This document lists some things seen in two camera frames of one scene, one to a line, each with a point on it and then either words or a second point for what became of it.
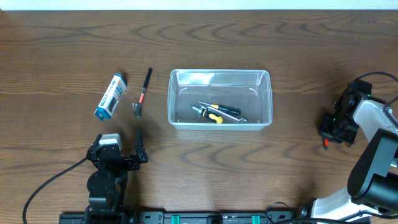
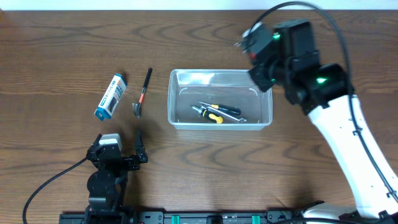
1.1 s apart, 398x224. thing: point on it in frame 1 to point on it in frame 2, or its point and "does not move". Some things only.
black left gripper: (133, 164) does not move
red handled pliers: (326, 144) to (252, 55)
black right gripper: (324, 130) to (257, 74)
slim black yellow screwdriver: (225, 109) does not move
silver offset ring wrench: (242, 119) does not move
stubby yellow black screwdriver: (209, 114) does not move
